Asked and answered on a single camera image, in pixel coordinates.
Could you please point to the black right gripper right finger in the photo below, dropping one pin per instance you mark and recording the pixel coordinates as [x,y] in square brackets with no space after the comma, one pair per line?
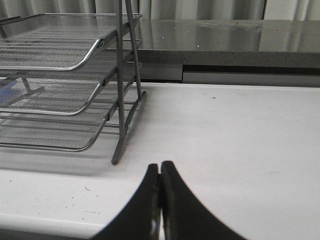
[184,216]

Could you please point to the grey stone counter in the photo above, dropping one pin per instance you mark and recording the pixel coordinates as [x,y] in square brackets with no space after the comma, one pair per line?
[253,43]

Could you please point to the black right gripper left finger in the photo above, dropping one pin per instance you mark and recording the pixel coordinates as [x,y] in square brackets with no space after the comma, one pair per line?
[140,218]

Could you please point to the blue plastic tray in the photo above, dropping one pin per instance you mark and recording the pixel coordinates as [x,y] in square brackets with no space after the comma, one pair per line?
[8,93]

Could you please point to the mesh tray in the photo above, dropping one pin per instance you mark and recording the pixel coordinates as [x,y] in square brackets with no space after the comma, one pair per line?
[55,133]
[54,41]
[64,93]

